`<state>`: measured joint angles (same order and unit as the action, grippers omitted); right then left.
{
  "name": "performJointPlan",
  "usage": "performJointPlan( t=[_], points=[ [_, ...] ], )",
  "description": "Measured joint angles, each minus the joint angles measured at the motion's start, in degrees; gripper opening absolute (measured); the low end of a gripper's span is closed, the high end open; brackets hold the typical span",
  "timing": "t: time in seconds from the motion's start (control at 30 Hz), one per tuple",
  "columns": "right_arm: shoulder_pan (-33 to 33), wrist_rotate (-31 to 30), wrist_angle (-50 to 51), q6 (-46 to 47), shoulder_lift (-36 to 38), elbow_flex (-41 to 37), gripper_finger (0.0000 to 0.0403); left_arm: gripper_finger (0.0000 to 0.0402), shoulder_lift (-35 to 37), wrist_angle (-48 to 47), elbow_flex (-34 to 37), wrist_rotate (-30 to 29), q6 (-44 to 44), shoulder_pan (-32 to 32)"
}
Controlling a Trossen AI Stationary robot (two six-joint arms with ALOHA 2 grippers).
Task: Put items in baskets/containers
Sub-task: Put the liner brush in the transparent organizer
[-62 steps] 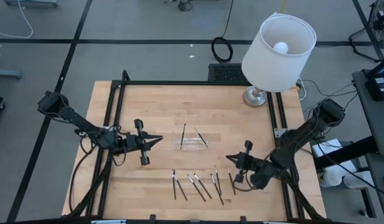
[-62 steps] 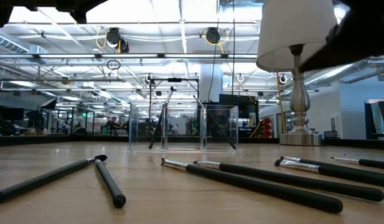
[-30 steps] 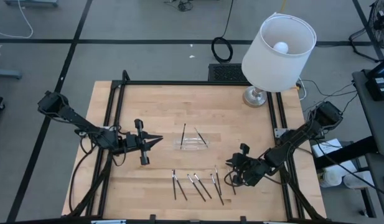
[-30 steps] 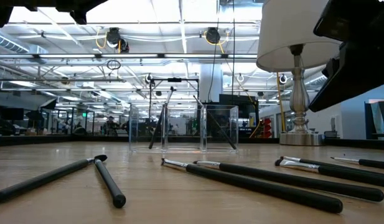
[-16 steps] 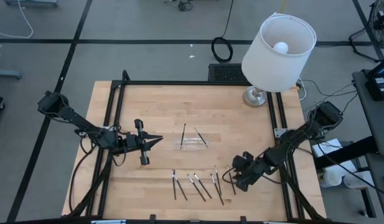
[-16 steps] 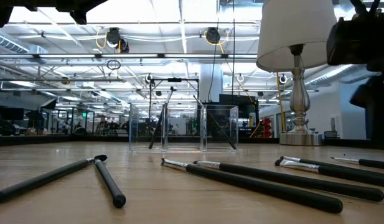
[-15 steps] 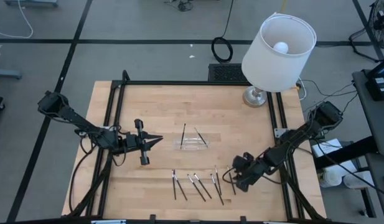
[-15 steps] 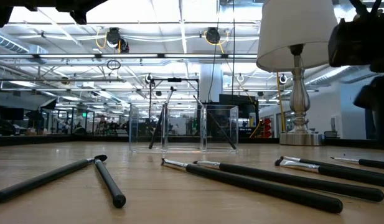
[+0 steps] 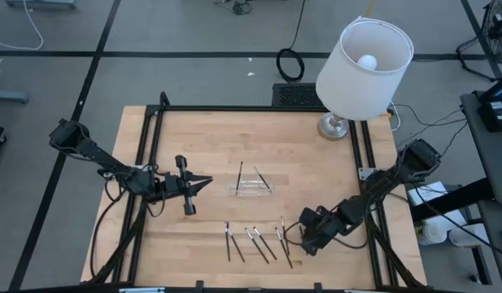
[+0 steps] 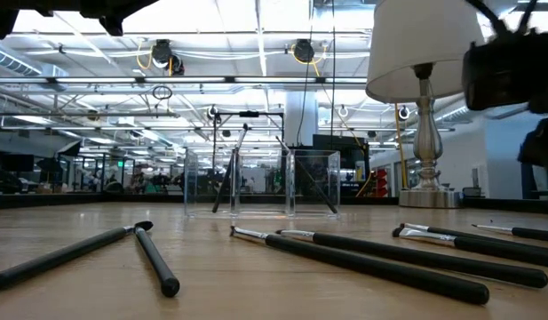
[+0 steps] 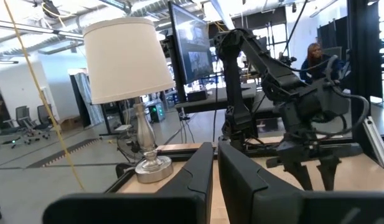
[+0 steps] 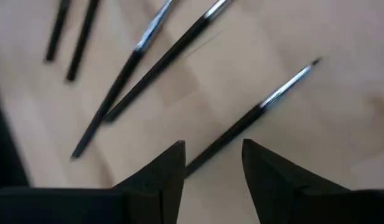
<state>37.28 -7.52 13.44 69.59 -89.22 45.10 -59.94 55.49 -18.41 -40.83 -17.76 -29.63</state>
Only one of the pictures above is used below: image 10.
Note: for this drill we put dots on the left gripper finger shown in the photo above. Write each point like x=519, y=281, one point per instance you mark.
x=133, y=5

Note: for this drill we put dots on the clear acrylic brush organizer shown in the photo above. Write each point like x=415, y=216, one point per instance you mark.
x=264, y=191

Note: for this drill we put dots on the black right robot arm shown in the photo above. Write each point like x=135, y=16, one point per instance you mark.
x=509, y=71

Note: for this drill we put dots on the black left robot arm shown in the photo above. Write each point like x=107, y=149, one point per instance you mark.
x=2, y=22

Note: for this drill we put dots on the black softbox light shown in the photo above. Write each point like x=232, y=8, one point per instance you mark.
x=70, y=149

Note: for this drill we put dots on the black monitor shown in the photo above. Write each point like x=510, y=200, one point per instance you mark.
x=18, y=162

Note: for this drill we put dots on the large black screen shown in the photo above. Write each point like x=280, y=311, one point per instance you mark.
x=353, y=151

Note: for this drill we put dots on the white shade silver table lamp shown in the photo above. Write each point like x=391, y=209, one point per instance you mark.
x=420, y=44

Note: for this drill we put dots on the red stacked bins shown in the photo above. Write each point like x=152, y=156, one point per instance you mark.
x=382, y=182

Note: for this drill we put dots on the small grey box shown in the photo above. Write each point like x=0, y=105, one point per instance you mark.
x=471, y=192

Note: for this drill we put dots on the black camera stand frame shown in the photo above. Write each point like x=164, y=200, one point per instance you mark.
x=249, y=114

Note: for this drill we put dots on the black aluminium table frame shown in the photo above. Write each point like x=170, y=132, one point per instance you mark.
x=78, y=201

